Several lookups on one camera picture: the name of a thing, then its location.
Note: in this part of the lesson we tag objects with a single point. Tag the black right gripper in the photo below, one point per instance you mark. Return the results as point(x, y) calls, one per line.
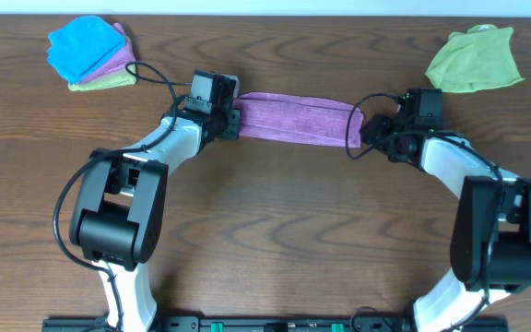
point(377, 125)

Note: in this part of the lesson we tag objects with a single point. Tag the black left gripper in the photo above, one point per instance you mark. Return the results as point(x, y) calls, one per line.
point(232, 122)

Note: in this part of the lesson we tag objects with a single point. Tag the purple microfiber cloth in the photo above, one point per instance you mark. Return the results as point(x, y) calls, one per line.
point(298, 119)

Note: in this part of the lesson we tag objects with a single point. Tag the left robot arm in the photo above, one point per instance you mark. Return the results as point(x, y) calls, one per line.
point(119, 210)

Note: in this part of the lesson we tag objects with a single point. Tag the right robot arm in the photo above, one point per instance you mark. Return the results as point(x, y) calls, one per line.
point(490, 249)

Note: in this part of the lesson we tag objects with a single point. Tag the folded green cloth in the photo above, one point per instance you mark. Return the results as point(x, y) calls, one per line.
point(115, 80)

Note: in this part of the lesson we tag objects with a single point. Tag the crumpled green cloth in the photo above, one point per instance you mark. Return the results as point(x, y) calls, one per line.
point(475, 60)

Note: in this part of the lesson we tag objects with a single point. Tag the folded pink cloth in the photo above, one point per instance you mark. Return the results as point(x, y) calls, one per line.
point(117, 61)

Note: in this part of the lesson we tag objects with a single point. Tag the folded blue cloth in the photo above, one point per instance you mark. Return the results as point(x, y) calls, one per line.
point(83, 46)

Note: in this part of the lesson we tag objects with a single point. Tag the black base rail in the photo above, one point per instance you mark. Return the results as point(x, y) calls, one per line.
point(365, 323)

